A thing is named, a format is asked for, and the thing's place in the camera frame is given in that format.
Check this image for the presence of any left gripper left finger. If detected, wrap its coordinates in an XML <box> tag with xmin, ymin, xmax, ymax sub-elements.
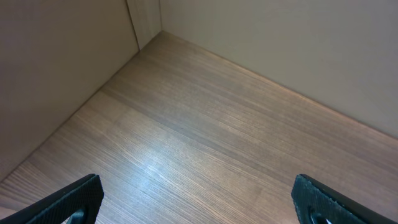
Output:
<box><xmin>1</xmin><ymin>174</ymin><xmax>104</xmax><ymax>224</ymax></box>

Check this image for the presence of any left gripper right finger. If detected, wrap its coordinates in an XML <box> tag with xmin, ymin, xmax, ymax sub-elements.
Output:
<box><xmin>291</xmin><ymin>174</ymin><xmax>397</xmax><ymax>224</ymax></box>

